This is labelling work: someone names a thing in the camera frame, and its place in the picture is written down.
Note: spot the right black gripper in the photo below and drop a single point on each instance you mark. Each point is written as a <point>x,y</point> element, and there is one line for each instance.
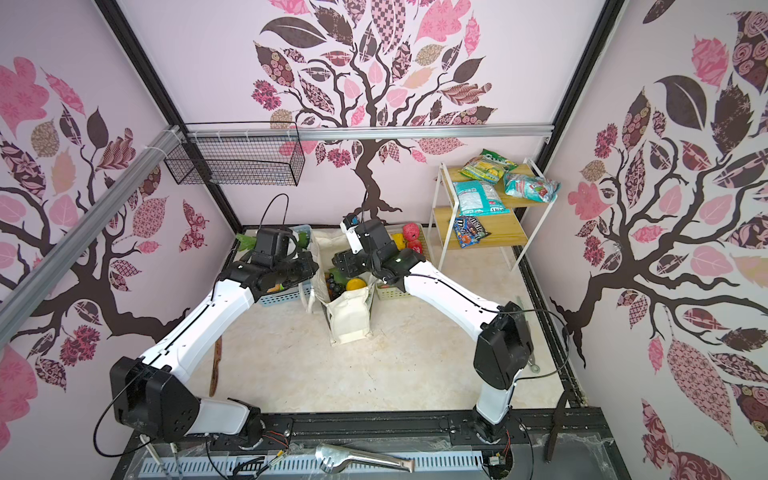
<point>348,263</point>

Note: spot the orange fruit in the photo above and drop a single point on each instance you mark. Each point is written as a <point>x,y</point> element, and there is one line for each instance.
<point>355,284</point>

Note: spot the black wire wall basket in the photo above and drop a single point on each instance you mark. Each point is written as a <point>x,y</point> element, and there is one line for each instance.
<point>238,153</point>

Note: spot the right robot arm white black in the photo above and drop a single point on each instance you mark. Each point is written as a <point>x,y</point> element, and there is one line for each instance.
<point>503,343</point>

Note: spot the white wire wooden shelf rack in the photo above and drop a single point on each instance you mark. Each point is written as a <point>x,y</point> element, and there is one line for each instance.
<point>507,233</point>

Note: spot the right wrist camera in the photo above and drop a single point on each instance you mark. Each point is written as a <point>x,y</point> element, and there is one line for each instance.
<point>348,227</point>

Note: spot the green lettuce leaf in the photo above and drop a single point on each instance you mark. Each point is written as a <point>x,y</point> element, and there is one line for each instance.
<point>245,242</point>

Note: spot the metal tongs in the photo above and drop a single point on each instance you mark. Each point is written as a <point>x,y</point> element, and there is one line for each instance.
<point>334,459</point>

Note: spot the cream canvas grocery bag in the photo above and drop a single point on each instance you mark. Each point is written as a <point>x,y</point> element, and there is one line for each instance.
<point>348,317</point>

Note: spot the white teal red snack bag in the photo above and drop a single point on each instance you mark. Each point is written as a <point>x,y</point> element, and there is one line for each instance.
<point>533,188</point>

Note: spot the blue plastic vegetable basket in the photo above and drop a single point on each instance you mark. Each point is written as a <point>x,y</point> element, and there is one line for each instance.
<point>302,292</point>

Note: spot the pink dragon fruit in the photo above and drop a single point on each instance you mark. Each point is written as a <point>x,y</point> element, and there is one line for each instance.
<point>411,232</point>

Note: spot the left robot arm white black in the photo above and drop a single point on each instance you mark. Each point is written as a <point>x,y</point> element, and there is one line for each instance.
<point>150,393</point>

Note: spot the green plastic fruit basket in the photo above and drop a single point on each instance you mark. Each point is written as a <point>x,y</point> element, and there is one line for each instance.
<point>415,252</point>

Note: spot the dark grape bunch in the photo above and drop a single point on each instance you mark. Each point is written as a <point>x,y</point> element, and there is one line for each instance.
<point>335,290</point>

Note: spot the M&M candy bag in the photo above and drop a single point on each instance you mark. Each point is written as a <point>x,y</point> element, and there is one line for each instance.
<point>469,231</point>

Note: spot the wooden serrated knife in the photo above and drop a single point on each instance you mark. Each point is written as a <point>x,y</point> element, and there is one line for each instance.
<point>215,373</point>

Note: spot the yellow crinkled quince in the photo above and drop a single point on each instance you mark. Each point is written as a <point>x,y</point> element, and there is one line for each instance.
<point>399,241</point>

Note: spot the yellow green snack bag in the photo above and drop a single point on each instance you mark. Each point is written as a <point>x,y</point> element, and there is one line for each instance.
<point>488,166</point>

